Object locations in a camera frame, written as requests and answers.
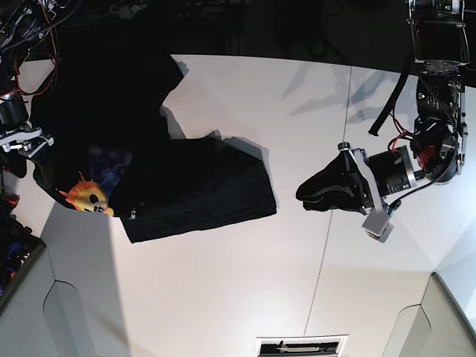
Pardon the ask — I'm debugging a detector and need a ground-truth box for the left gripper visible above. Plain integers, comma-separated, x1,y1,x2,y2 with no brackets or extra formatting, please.
295,142,423,215

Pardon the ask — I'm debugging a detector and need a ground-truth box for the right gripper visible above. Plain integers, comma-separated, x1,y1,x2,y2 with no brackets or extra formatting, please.
1,124,54,158

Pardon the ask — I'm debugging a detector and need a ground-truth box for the black t-shirt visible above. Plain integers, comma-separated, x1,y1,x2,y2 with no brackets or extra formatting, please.
30,49,277,242

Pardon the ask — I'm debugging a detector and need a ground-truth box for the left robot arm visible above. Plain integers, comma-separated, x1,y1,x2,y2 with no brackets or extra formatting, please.
296,1,470,216

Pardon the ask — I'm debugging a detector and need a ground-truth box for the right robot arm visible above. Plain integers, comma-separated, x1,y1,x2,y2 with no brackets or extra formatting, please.
1,1,54,158

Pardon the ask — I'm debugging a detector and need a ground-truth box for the red orange hand tool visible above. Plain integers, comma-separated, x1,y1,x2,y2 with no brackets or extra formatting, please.
1,167,19,205

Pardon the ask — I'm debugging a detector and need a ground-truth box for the grey bin with clutter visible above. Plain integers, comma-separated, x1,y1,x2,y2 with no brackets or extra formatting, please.
1,200,46,311

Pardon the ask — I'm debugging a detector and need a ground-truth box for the printed paper sheet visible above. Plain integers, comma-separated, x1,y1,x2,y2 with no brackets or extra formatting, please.
254,335,349,357

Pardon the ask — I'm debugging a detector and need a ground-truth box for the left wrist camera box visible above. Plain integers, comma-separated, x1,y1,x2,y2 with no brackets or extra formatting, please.
362,210,393,243

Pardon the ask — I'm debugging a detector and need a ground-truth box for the grey right table bracket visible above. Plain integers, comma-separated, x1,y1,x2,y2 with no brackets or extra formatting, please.
382,272,475,357

